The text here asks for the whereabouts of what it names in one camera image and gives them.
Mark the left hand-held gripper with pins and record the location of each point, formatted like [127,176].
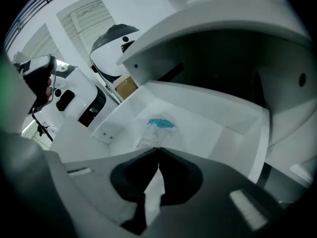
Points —
[37,80]

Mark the person's left hand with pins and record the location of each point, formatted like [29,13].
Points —
[50,89]

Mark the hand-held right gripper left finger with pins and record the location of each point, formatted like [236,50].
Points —
[99,182]

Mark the white desk drawer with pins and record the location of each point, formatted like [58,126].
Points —
[203,133]

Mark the clear plastic bag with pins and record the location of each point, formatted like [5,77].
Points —
[158,130]

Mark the white window blind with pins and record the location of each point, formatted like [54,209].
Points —
[86,21]

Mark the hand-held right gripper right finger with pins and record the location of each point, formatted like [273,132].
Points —
[218,195]

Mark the white black service robot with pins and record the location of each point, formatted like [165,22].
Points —
[109,56]
[79,93]

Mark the wooden side cabinet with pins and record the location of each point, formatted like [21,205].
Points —
[126,88]

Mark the white writing desk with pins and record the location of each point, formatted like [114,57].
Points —
[223,16]

